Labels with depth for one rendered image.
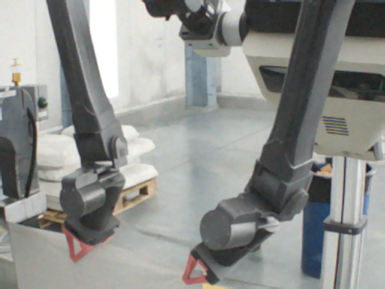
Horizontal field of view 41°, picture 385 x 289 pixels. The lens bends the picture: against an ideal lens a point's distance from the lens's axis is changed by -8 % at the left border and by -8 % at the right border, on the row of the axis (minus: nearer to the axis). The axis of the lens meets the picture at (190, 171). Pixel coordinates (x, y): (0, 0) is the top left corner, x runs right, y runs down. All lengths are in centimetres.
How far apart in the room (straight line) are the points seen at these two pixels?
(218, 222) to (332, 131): 60
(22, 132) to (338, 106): 73
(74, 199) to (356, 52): 63
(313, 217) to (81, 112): 236
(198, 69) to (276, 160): 903
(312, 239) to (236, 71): 677
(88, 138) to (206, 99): 883
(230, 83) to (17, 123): 861
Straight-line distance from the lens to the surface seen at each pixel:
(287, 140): 73
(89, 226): 100
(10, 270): 184
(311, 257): 325
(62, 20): 89
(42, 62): 695
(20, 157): 130
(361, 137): 129
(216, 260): 86
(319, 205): 309
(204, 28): 126
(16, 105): 128
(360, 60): 111
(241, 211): 75
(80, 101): 91
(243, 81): 967
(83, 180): 90
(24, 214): 133
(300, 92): 69
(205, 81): 972
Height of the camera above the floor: 144
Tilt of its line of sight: 15 degrees down
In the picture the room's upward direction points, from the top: 2 degrees counter-clockwise
